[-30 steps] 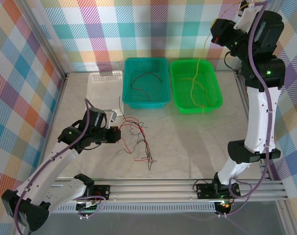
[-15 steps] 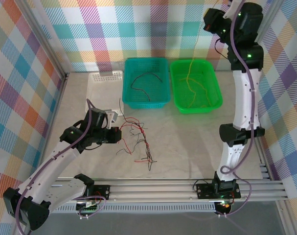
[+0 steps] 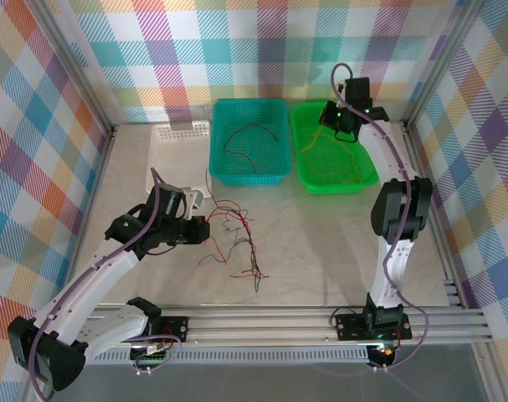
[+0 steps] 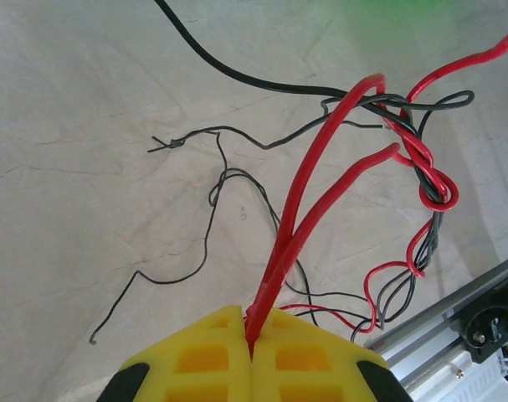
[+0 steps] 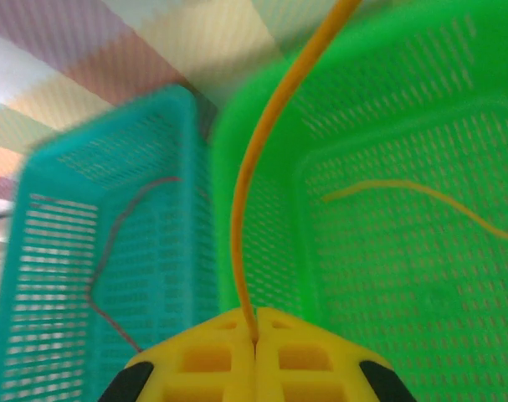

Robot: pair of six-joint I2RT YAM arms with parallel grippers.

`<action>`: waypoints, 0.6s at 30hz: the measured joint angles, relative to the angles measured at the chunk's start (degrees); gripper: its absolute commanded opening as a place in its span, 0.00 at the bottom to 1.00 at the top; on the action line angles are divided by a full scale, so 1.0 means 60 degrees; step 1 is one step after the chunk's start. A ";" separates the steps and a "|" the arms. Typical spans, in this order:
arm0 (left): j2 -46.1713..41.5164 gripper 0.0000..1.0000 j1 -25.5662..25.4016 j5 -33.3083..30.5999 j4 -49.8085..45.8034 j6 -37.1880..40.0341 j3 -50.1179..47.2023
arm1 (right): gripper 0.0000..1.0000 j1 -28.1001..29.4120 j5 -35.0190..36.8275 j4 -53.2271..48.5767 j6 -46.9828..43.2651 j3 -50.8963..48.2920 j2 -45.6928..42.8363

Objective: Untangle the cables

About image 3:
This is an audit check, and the aluminium side rail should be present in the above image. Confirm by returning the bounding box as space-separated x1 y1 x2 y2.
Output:
56 125 119 315
402 121 469 309

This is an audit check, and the grey slotted cable duct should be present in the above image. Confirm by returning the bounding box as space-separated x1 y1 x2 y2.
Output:
50 349 372 366

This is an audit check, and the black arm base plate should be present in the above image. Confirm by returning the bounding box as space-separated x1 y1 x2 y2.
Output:
335 312 413 341
127 316 190 345

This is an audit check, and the aluminium frame post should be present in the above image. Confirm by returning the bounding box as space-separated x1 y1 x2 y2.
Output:
27 0 117 136
402 0 491 129

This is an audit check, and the green plastic basket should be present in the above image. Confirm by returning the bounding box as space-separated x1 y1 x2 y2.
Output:
289 100 382 196

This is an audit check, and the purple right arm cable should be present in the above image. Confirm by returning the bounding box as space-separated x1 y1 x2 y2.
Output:
331 63 431 373

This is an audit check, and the aluminium rail with slots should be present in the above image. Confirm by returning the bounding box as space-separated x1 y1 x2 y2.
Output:
31 303 495 348

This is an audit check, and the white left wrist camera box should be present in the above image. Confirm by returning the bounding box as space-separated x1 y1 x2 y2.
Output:
178 187 205 222

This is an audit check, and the teal plastic basket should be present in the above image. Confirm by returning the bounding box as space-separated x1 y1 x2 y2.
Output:
208 98 292 188

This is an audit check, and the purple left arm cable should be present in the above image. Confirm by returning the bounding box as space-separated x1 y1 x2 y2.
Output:
29 167 182 402

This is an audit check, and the coloured wire bundle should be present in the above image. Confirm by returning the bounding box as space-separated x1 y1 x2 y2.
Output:
299 125 366 185

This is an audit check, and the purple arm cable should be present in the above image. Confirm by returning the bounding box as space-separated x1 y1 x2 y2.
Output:
331 63 431 373
29 167 182 402

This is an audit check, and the white perforated plastic basket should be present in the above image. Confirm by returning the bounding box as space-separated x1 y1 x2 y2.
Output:
146 120 213 197

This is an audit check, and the small controller board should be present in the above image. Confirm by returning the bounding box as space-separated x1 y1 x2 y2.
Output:
368 343 399 369
130 341 173 365

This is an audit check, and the black cable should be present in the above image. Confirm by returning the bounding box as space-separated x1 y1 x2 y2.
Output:
221 213 249 249
198 238 272 294
223 123 280 174
205 168 221 206

